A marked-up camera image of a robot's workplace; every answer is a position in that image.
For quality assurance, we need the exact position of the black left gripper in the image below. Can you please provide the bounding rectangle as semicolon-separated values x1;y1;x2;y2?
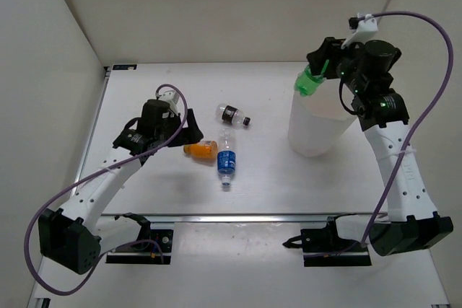
155;108;203;147

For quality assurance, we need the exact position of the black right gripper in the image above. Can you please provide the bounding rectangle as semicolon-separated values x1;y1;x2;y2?
310;36;367;94

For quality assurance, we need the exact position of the green plastic bottle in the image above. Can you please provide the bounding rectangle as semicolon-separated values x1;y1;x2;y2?
294;60;330;97

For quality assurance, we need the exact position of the clear bottle blue label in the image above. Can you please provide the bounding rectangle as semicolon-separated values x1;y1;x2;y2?
217;128;236;191

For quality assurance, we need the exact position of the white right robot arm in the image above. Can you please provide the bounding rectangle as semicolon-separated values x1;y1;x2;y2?
307;37;453;256

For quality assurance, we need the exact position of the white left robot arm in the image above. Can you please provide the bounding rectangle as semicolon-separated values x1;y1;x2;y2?
38;99;204;275

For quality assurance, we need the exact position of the white plastic bin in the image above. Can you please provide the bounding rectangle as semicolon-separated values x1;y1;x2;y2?
288;79;356;157

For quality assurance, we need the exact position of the orange juice bottle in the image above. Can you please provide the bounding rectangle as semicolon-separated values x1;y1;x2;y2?
183;141;218;161

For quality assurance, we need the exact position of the clear bottle black label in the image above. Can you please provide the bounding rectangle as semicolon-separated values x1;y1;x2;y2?
216;103;251;127

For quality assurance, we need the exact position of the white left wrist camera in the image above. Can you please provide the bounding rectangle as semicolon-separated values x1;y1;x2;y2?
157;89;180;115

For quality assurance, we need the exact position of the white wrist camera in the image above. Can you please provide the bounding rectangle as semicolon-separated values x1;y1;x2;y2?
341;14;378;49
157;89;180;115

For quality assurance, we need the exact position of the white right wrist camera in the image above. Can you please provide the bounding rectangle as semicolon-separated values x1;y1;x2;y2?
341;14;378;49

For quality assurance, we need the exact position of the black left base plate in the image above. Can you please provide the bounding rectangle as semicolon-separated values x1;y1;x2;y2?
105;223;174;265

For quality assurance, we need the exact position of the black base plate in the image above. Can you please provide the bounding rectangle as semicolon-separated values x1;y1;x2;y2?
105;223;174;265
282;226;372;268

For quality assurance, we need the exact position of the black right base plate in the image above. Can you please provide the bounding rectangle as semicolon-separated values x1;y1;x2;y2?
282;226;372;268

